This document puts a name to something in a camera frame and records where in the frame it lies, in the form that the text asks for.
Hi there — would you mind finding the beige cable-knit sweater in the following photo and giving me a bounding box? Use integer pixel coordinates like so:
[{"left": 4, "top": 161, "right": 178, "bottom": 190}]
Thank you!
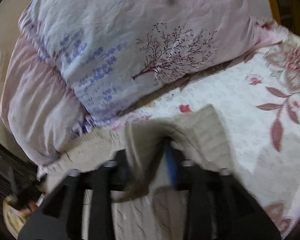
[{"left": 40, "top": 105, "right": 234, "bottom": 239}]

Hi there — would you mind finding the floral bed sheet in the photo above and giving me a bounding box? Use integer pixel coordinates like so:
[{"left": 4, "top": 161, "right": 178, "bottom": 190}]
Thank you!
[{"left": 113, "top": 35, "right": 300, "bottom": 239}]

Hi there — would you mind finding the pink floral pillow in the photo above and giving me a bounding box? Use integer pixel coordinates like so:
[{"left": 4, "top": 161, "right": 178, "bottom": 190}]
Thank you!
[{"left": 0, "top": 0, "right": 288, "bottom": 166}]

